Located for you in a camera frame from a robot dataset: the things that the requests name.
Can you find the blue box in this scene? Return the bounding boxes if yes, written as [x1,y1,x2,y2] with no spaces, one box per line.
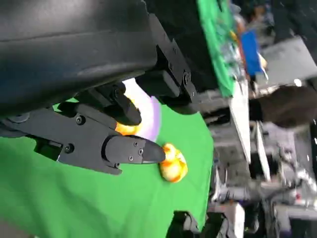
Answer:
[240,29,264,76]

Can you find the dark rounded background object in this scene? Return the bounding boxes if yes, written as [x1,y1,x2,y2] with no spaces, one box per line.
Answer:
[249,85,317,128]

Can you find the green cloth on background table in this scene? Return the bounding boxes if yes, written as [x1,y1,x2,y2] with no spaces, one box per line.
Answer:
[197,0,236,97]

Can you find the lilac plate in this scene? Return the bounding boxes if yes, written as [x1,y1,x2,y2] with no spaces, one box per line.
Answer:
[122,78,162,142]

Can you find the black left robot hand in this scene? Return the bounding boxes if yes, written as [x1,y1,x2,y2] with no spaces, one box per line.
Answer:
[0,0,200,176]

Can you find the white table board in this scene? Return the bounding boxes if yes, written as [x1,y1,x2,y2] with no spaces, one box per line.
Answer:
[229,81,252,163]

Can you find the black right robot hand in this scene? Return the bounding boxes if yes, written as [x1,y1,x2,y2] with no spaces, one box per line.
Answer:
[166,210,235,238]

